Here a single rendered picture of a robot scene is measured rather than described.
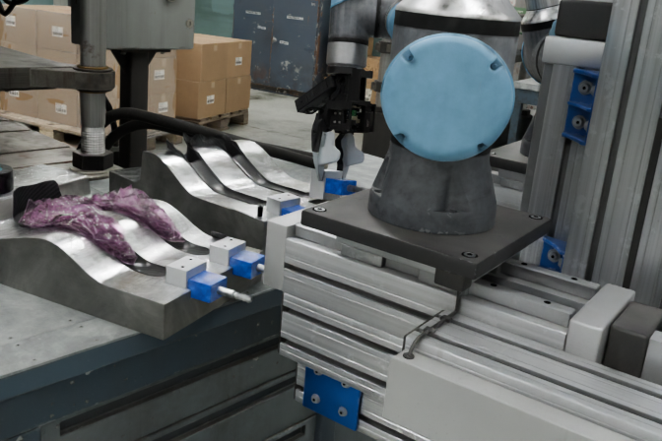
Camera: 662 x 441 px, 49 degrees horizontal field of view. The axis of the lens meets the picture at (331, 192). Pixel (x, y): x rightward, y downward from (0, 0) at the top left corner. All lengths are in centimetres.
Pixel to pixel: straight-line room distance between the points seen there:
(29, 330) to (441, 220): 59
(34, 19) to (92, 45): 383
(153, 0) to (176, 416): 120
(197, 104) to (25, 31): 135
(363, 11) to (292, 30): 705
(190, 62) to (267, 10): 277
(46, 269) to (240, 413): 46
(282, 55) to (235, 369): 728
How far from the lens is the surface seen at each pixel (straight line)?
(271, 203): 130
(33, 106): 579
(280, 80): 850
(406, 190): 81
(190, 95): 598
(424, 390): 72
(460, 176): 81
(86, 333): 107
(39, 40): 566
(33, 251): 117
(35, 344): 106
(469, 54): 63
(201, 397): 130
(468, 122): 65
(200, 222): 140
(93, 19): 186
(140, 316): 106
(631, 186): 92
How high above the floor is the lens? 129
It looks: 16 degrees down
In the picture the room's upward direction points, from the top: 5 degrees clockwise
